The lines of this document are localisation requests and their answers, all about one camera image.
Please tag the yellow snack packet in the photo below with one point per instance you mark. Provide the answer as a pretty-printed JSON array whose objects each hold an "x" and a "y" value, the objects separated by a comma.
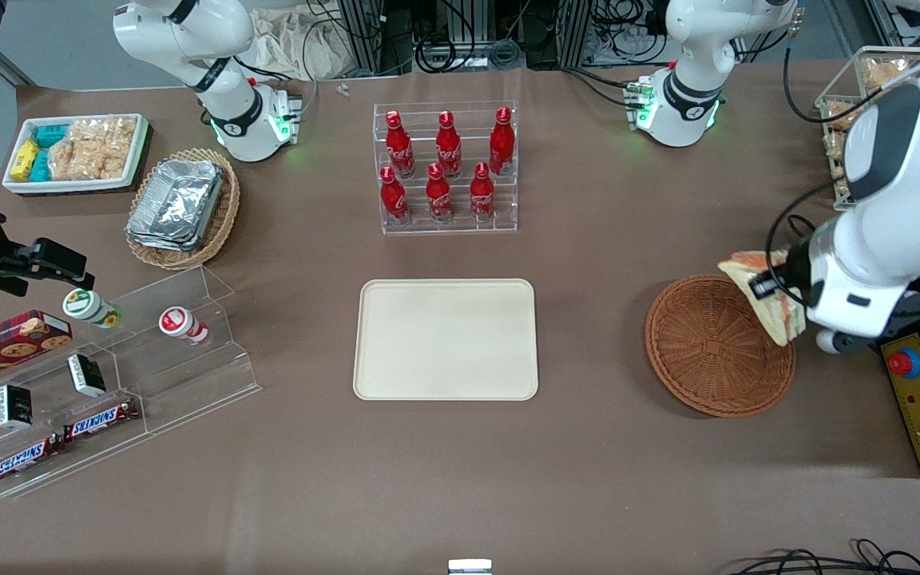
[{"x": 25, "y": 160}]

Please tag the clear bag of rice crackers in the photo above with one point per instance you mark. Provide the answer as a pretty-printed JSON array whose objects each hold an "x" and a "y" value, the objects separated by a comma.
[{"x": 93, "y": 148}]

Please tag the small black white box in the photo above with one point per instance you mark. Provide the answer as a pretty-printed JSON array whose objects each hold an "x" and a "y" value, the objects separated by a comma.
[
  {"x": 14, "y": 407},
  {"x": 86, "y": 375}
]

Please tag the small clear clip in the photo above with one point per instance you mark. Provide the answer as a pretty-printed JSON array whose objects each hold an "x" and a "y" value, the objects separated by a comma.
[{"x": 343, "y": 89}]

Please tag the red lid yogurt cup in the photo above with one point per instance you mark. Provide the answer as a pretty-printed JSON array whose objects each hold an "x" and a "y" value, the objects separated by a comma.
[{"x": 182, "y": 324}]

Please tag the green lid yogurt cup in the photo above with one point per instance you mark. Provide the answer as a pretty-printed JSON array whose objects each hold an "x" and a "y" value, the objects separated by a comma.
[{"x": 89, "y": 307}]

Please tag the clear acrylic step display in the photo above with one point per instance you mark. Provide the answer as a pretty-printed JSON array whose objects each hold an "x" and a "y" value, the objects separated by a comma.
[{"x": 188, "y": 375}]

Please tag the beige crumpled cloth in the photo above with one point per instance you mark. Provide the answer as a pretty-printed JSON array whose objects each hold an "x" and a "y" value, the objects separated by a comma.
[{"x": 292, "y": 44}]

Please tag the Snickers chocolate bar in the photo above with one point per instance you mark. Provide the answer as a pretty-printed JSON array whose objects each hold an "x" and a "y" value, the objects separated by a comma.
[
  {"x": 101, "y": 420},
  {"x": 25, "y": 461}
]

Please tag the bagged bread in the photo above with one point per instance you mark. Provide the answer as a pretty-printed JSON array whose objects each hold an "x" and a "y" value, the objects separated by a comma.
[
  {"x": 839, "y": 116},
  {"x": 882, "y": 72},
  {"x": 834, "y": 156}
]

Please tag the red tartan cookie box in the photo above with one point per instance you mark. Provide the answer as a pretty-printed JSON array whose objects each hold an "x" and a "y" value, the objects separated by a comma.
[{"x": 9, "y": 343}]

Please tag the small white silver device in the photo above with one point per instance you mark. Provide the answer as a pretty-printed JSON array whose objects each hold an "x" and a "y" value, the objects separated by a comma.
[{"x": 469, "y": 568}]

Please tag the round brown wicker basket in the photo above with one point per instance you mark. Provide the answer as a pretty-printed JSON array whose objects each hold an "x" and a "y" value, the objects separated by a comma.
[{"x": 707, "y": 351}]

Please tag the white rectangular snack bin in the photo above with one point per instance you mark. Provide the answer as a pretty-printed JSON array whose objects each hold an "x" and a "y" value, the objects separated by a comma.
[{"x": 69, "y": 185}]

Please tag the aluminium frame profile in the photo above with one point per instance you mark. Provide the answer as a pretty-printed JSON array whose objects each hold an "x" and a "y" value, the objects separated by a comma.
[{"x": 372, "y": 36}]

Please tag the triangular sandwich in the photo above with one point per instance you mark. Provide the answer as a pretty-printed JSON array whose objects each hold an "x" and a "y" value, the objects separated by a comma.
[{"x": 779, "y": 319}]

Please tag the red cola bottle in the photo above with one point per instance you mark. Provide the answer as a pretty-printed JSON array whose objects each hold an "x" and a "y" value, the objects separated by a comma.
[
  {"x": 399, "y": 148},
  {"x": 501, "y": 144},
  {"x": 393, "y": 200},
  {"x": 448, "y": 148},
  {"x": 481, "y": 196},
  {"x": 438, "y": 198}
]

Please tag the teal snack packet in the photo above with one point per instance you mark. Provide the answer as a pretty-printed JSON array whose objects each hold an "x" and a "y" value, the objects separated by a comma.
[
  {"x": 41, "y": 166},
  {"x": 51, "y": 134}
]

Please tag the oval light wicker basket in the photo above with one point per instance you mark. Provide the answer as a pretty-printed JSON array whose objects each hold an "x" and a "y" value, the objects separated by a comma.
[{"x": 224, "y": 216}]

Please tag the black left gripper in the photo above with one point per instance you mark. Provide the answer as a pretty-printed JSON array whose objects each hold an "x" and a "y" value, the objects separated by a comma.
[{"x": 792, "y": 273}]

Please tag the stacked aluminium foil containers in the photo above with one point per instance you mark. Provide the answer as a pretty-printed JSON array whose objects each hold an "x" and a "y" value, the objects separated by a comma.
[{"x": 176, "y": 204}]

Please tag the clear acrylic bottle rack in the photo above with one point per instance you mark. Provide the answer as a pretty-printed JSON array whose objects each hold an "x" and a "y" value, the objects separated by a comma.
[{"x": 500, "y": 216}]

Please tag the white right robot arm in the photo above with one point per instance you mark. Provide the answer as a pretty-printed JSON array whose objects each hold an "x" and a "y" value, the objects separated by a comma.
[{"x": 228, "y": 120}]

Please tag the beige rectangular tray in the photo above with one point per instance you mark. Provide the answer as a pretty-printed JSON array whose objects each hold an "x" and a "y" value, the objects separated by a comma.
[{"x": 446, "y": 339}]

